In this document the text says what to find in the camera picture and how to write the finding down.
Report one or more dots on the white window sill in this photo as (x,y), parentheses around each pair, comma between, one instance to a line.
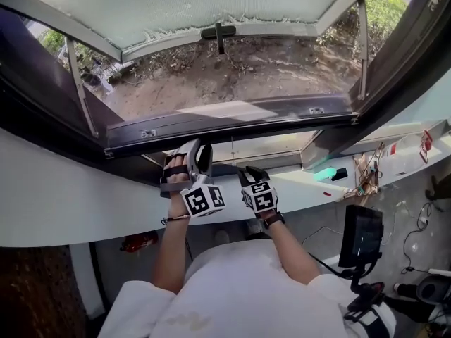
(88,203)

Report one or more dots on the person's white shirt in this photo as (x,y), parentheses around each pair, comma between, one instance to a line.
(246,294)

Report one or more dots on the person's left forearm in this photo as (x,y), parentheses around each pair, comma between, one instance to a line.
(172,255)

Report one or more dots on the green shrub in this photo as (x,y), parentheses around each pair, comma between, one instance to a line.
(384,16)

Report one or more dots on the clear plastic water jug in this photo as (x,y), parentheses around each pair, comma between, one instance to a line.
(405,155)

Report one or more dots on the person's white left shoe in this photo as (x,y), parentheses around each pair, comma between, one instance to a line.
(222,237)

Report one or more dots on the black monitor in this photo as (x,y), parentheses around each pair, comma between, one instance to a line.
(361,236)

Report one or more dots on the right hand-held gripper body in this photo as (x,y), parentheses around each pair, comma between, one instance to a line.
(260,197)

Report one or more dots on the black camera rig mount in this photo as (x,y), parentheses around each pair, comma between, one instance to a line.
(363,294)

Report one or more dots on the person's white shoe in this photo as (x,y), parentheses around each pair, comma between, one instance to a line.
(253,227)
(222,237)

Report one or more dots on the dark smartphone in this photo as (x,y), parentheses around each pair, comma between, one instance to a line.
(340,174)

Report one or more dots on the frosted fixed window pane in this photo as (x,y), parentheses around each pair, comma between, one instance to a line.
(415,100)

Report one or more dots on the grey round stool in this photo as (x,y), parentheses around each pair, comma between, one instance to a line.
(435,287)

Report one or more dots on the red fire extinguisher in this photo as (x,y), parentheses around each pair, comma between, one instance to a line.
(139,242)

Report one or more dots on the frosted glass window sash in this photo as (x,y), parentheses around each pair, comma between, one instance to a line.
(194,2)

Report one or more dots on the person's white right shoe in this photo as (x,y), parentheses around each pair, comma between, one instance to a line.
(253,227)

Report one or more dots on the person's right forearm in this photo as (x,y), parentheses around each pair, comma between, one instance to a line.
(292,252)

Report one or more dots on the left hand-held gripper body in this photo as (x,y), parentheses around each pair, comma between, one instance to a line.
(204,199)

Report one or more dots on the white outdoor litter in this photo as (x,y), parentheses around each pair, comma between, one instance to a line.
(121,72)

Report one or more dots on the mint green bottle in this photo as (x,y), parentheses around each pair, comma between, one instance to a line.
(325,174)

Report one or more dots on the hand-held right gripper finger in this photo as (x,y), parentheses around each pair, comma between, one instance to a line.
(245,180)
(259,176)

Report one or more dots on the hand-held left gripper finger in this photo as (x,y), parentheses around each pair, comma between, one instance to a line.
(192,153)
(205,160)

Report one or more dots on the metal window stay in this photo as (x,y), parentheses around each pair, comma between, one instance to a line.
(363,48)
(81,90)

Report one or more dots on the person's left hand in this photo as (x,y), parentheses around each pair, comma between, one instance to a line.
(174,181)

